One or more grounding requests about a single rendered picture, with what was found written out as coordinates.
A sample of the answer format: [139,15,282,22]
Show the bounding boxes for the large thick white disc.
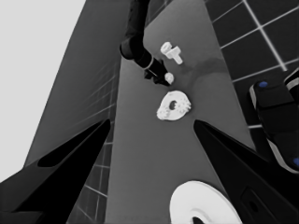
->
[169,180,243,224]

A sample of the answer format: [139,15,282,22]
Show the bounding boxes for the dark robot body block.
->
[249,66,299,175]

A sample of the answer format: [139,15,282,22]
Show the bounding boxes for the small white T-shaped piece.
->
[165,45,184,65]

